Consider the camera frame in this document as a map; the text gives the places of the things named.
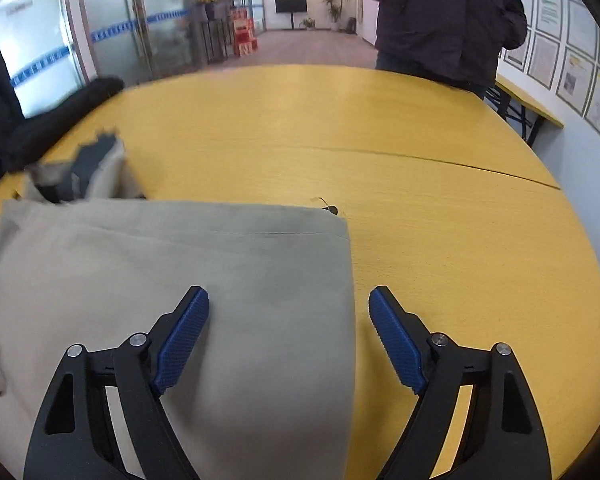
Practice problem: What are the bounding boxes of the stack of red boxes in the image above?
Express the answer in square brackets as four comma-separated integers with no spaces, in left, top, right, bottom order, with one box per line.
[229,8,259,57]

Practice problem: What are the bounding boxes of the person's left forearm black sleeve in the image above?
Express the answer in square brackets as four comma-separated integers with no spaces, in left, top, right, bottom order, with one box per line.
[0,40,126,188]

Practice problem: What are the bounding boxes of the khaki pants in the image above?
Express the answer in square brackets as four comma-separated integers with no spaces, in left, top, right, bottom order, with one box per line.
[0,132,357,480]

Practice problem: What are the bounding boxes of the black television screen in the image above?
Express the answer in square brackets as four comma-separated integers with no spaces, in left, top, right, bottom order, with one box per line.
[274,0,309,31]

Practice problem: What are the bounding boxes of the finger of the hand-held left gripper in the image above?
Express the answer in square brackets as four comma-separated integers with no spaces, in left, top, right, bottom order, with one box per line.
[71,132,120,202]

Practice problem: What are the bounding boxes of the black display stand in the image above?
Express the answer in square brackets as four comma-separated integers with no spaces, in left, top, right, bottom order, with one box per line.
[200,16,234,64]

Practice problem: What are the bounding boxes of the vase of yellow flowers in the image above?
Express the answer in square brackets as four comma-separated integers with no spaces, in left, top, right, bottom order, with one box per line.
[197,0,224,22]

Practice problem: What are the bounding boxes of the wall of framed certificates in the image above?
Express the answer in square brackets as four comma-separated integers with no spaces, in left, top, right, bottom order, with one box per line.
[497,0,600,157]

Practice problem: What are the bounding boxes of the tall potted palm plant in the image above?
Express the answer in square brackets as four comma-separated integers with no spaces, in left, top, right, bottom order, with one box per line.
[322,0,354,31]

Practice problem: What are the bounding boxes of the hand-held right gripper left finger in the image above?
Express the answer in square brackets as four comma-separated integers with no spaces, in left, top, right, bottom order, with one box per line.
[22,286,210,480]

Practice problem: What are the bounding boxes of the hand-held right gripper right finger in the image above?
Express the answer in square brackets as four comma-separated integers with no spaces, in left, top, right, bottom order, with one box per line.
[368,286,552,480]

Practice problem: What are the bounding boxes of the yellow side table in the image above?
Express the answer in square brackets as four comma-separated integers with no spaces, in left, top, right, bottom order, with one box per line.
[485,74,565,149]

